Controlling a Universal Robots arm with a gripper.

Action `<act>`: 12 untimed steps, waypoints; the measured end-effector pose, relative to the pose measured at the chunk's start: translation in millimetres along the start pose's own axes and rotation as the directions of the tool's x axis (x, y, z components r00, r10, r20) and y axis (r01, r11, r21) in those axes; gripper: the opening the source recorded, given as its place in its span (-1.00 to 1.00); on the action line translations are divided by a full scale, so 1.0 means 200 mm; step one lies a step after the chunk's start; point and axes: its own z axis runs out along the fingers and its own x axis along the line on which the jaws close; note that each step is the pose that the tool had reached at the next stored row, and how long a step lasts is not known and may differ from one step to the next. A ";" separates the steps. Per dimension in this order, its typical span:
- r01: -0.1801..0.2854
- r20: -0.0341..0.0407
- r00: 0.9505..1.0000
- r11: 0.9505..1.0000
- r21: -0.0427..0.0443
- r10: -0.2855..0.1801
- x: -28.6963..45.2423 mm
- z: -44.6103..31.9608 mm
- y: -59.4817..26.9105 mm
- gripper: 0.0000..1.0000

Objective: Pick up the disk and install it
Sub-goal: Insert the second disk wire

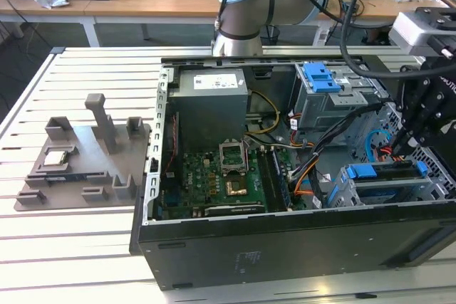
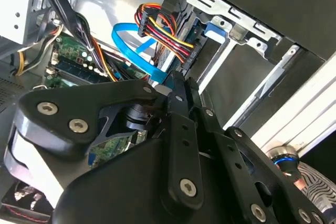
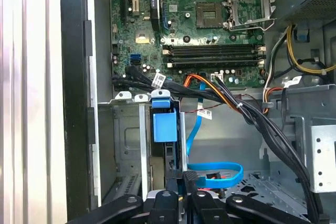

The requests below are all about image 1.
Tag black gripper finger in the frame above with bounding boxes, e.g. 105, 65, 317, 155
400, 111, 456, 157
392, 67, 423, 155

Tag hard disk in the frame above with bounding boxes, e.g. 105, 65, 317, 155
326, 160, 428, 209

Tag metal disk bay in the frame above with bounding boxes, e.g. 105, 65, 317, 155
326, 161, 442, 209

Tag metal drive cage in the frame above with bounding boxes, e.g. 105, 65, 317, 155
290, 62, 389, 141

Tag blue drive latch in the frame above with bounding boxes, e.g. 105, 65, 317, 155
302, 63, 341, 94

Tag white power strip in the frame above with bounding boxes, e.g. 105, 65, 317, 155
315, 28, 331, 47

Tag installed RAM stick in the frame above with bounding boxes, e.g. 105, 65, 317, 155
272, 149, 295, 211

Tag black RAM slot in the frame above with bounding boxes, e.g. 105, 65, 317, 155
258, 152, 282, 212

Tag locking lever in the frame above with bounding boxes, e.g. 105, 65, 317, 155
244, 139, 252, 174

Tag metal socket cover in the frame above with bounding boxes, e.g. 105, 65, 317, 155
219, 140, 249, 175

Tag CPU socket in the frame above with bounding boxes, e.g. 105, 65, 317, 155
224, 177, 250, 198

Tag black PC case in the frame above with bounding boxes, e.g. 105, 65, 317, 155
128, 55, 456, 290

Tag grey power supply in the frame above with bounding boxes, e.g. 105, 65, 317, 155
167, 68, 249, 141

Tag black graphics card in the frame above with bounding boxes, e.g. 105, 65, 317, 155
204, 204, 268, 216

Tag green motherboard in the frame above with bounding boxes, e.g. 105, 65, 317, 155
160, 140, 314, 218

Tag black case fan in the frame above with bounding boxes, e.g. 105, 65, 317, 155
162, 111, 182, 179

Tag long wooden desk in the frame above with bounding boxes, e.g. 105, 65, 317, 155
85, 0, 456, 41

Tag grey parts rack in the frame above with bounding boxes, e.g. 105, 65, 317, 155
14, 93, 150, 212

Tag silver CPU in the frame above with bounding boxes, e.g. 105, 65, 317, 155
41, 150, 68, 167

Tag small wooden desk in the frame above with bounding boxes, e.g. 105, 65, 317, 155
0, 0, 96, 47

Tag power wire black connector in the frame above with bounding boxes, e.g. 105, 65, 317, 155
377, 143, 407, 162

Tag blue data wire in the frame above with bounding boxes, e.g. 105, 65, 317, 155
366, 128, 393, 164

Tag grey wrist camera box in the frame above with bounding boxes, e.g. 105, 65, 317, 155
388, 6, 456, 58

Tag black cable bundle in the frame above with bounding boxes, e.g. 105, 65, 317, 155
290, 103, 385, 184

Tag thick black gripper cable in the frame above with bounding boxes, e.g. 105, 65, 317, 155
340, 0, 405, 80

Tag yellow black wires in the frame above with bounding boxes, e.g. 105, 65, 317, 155
245, 90, 282, 140

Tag orange wire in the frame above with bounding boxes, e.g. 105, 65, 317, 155
294, 168, 320, 199

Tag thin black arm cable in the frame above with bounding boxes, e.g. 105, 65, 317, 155
213, 0, 247, 46

